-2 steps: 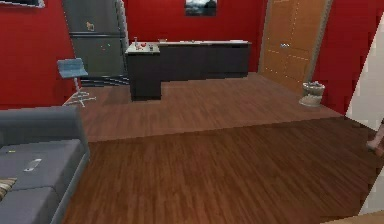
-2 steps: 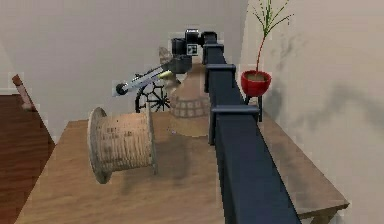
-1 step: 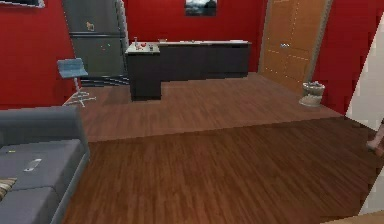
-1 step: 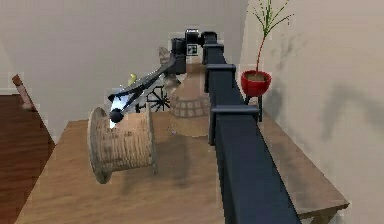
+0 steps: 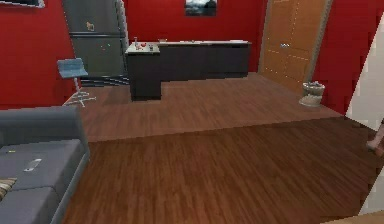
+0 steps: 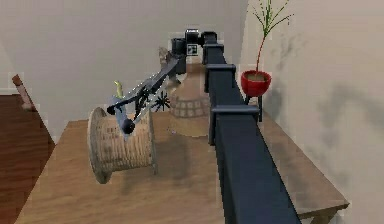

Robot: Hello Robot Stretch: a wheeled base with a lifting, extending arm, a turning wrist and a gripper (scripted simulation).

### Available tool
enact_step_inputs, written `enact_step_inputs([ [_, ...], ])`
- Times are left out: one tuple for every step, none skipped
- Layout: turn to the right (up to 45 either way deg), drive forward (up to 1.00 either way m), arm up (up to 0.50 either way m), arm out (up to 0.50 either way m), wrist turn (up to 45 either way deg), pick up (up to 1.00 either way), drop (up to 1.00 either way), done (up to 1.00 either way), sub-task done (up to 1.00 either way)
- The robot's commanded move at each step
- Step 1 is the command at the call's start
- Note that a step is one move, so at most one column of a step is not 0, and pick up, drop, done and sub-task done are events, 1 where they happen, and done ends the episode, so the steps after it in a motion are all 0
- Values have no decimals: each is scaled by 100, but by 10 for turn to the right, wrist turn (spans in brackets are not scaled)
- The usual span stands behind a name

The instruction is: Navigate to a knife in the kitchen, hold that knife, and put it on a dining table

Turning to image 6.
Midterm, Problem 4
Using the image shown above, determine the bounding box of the red pot with green plant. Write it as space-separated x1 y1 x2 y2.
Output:
240 0 295 98

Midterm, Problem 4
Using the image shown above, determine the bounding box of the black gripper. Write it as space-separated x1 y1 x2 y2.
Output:
106 37 188 135

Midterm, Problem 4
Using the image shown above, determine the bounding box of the beige wicker basket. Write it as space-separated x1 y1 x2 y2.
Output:
86 106 158 185

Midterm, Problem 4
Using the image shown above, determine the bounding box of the brown wooden table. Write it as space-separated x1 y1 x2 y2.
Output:
14 109 351 224

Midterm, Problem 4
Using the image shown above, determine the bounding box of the black spiky object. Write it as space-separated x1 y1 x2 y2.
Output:
153 90 172 113

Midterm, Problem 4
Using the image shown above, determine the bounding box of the beige patterned vase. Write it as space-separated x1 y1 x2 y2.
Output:
157 46 214 138

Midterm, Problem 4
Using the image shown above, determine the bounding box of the black plant stand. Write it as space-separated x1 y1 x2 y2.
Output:
244 94 264 123

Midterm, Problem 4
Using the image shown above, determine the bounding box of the pale blue knife yellow handle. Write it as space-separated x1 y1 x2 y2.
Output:
109 79 135 142

